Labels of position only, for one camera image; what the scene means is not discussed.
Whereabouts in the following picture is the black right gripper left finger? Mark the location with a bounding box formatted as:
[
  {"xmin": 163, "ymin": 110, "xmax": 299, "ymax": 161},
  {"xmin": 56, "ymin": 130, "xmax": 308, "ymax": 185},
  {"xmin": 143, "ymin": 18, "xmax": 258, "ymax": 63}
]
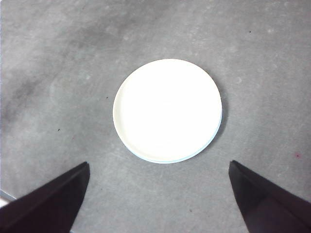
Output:
[{"xmin": 0, "ymin": 161, "xmax": 91, "ymax": 233}]

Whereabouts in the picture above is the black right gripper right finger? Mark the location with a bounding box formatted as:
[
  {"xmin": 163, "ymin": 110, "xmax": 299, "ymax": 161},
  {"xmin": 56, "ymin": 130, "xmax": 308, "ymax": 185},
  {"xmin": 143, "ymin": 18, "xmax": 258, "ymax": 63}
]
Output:
[{"xmin": 228, "ymin": 160, "xmax": 311, "ymax": 233}]

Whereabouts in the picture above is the white round plate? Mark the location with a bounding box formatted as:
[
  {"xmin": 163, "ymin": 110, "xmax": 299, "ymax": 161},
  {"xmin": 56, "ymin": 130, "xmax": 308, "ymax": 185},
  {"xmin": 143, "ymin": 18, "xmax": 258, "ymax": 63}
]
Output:
[{"xmin": 112, "ymin": 58, "xmax": 223, "ymax": 163}]

